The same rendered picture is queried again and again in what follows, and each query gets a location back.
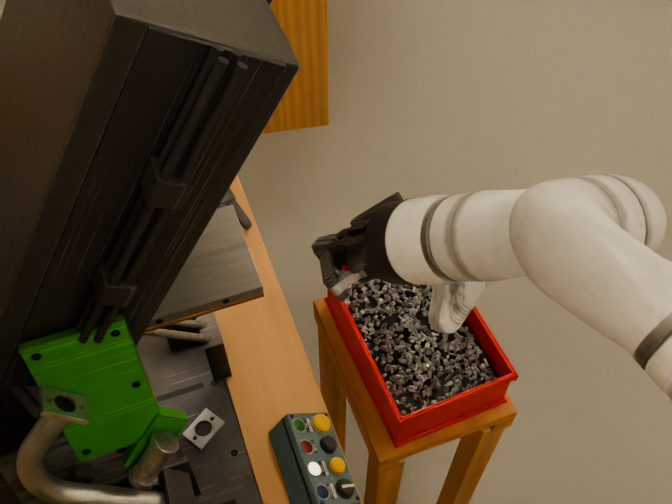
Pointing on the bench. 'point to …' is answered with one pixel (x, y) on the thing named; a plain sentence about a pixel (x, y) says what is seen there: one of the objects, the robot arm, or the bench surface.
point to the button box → (286, 434)
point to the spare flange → (206, 435)
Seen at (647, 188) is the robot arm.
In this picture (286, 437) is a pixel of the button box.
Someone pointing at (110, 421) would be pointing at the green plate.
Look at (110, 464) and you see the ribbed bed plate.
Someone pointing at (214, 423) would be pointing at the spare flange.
